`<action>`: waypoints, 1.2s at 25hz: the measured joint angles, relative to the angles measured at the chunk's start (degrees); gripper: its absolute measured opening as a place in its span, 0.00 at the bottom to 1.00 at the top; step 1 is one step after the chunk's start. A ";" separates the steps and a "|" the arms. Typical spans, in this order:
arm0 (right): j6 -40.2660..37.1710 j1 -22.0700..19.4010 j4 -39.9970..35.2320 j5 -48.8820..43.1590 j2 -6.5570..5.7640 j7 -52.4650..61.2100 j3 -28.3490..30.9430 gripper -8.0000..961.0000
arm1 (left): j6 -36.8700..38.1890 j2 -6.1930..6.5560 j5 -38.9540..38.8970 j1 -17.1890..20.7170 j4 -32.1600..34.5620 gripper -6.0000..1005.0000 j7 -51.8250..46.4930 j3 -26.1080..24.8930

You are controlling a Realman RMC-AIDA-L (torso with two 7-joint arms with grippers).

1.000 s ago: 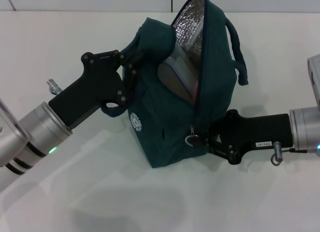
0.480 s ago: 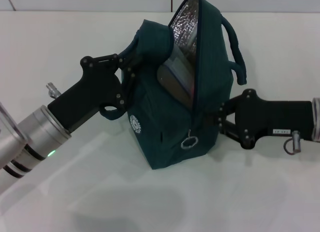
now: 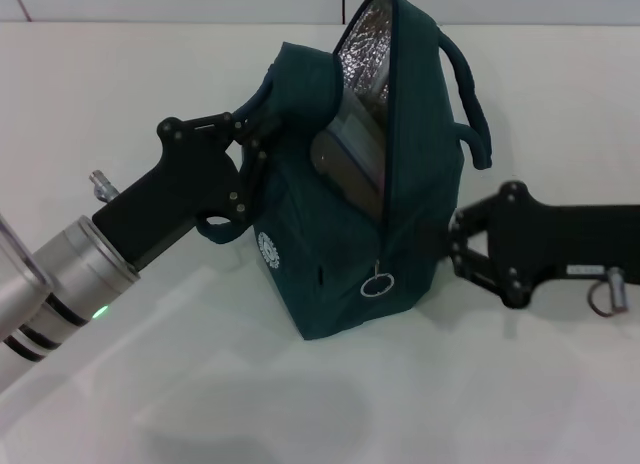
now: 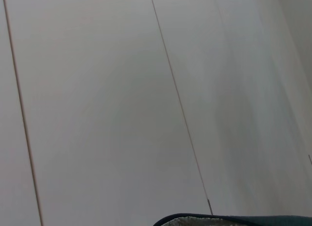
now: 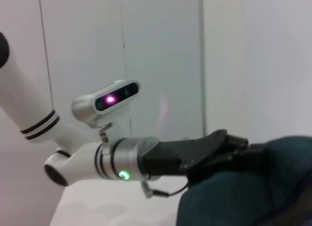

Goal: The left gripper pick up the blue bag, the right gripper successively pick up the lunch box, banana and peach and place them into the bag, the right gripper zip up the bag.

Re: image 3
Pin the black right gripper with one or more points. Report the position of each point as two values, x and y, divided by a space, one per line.
565 244

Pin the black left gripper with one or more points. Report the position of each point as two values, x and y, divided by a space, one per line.
190 184

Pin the dark teal insulated lunch bag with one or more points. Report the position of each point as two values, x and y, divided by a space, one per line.
425 194

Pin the clear lunch box blue seal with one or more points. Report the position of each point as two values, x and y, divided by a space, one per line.
350 159

